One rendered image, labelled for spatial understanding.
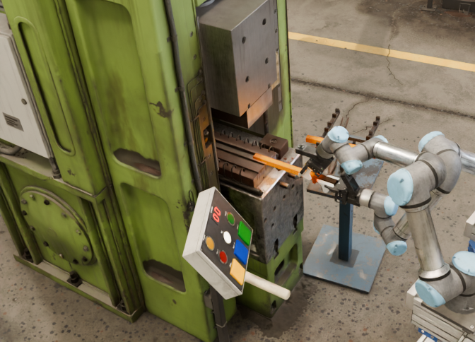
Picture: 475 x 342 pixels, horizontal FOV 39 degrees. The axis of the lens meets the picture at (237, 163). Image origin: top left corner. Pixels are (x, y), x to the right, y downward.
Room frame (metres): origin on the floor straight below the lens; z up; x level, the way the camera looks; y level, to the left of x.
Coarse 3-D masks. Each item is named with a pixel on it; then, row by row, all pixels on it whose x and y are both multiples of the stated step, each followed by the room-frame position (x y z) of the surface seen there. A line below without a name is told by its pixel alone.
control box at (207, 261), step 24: (216, 192) 1.97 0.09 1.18; (240, 216) 1.97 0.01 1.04; (192, 240) 1.74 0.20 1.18; (216, 240) 1.76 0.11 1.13; (240, 240) 1.86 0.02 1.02; (192, 264) 1.67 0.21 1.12; (216, 264) 1.67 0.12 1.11; (240, 264) 1.75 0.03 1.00; (216, 288) 1.65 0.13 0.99; (240, 288) 1.65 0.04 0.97
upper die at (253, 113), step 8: (264, 96) 2.36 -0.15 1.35; (256, 104) 2.31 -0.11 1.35; (264, 104) 2.36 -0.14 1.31; (216, 112) 2.35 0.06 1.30; (224, 112) 2.32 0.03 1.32; (248, 112) 2.26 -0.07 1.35; (256, 112) 2.30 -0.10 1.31; (224, 120) 2.32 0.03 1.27; (232, 120) 2.30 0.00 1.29; (240, 120) 2.27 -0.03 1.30; (248, 120) 2.25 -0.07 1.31; (256, 120) 2.30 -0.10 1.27; (248, 128) 2.25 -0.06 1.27
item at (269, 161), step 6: (258, 156) 2.37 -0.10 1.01; (264, 156) 2.37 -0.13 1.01; (264, 162) 2.34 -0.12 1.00; (270, 162) 2.32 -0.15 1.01; (276, 162) 2.32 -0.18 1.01; (282, 162) 2.31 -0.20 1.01; (282, 168) 2.28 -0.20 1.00; (288, 168) 2.26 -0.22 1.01; (294, 168) 2.26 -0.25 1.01; (300, 168) 2.25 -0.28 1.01; (312, 174) 2.21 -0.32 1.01; (318, 174) 2.20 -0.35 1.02; (312, 180) 2.18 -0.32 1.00; (324, 180) 2.15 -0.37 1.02; (330, 180) 2.15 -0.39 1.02; (336, 180) 2.14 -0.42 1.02
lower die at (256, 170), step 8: (216, 136) 2.57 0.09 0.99; (224, 136) 2.57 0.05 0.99; (232, 144) 2.49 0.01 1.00; (240, 144) 2.49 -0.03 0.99; (248, 144) 2.49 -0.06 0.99; (224, 152) 2.45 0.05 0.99; (232, 152) 2.43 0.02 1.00; (256, 152) 2.41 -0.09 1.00; (264, 152) 2.42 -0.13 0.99; (272, 152) 2.41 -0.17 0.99; (224, 160) 2.40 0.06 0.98; (232, 160) 2.39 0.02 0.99; (240, 160) 2.38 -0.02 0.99; (248, 160) 2.37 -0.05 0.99; (256, 160) 2.35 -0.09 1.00; (224, 168) 2.35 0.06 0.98; (240, 168) 2.34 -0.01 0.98; (248, 168) 2.32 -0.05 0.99; (256, 168) 2.31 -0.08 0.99; (264, 168) 2.33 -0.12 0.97; (272, 168) 2.38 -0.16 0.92; (248, 176) 2.28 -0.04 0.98; (256, 176) 2.27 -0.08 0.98; (264, 176) 2.32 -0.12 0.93; (248, 184) 2.27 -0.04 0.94; (256, 184) 2.27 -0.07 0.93
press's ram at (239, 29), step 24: (216, 0) 2.46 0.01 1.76; (240, 0) 2.44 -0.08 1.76; (264, 0) 2.41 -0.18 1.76; (216, 24) 2.27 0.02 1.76; (240, 24) 2.26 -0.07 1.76; (264, 24) 2.39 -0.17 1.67; (216, 48) 2.26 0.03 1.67; (240, 48) 2.25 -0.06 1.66; (264, 48) 2.38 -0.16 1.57; (216, 72) 2.27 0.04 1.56; (240, 72) 2.24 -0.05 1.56; (264, 72) 2.37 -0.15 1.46; (216, 96) 2.27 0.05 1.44; (240, 96) 2.22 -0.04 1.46
